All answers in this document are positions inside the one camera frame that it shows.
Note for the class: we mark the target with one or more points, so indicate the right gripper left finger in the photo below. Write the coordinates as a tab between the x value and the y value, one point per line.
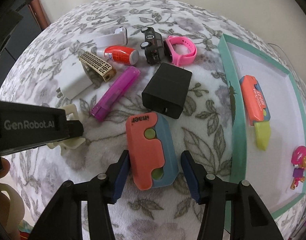
61	218

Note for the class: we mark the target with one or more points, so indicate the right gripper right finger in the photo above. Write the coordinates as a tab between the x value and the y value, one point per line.
250	219

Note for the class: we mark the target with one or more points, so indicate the cream plastic toy chair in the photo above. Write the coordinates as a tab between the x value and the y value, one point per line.
74	128

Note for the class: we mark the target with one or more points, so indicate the white wall charger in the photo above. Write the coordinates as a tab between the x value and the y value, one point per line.
72	81

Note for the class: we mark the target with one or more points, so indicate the pink brown dog figure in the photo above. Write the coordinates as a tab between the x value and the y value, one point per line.
298	160

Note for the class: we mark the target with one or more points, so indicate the purple lighter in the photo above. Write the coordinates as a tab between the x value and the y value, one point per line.
103	107

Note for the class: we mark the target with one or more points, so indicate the gold patterned lighter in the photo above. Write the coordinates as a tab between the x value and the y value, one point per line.
90	61

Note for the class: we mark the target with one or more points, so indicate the coral blue yellow toy knife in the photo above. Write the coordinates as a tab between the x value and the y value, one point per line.
257	110

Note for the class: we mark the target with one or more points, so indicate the black wall charger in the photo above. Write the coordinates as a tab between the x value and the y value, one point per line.
167	90

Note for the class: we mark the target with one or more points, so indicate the black toy car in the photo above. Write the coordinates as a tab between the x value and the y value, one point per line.
153	46

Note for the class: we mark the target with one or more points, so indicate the person's hand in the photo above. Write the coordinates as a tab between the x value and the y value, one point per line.
12	209

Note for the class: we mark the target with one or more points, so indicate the teal white shallow box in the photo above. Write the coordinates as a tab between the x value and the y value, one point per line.
270	172

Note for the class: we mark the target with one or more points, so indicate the dark cabinet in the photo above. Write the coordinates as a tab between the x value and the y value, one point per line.
22	24

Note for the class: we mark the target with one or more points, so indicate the red white glue bottle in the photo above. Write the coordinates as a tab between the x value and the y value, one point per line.
120	54

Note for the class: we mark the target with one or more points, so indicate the floral fleece blanket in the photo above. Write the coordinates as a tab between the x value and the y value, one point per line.
204	128

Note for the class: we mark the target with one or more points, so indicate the pink smart watch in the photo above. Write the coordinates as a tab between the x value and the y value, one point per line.
180	50

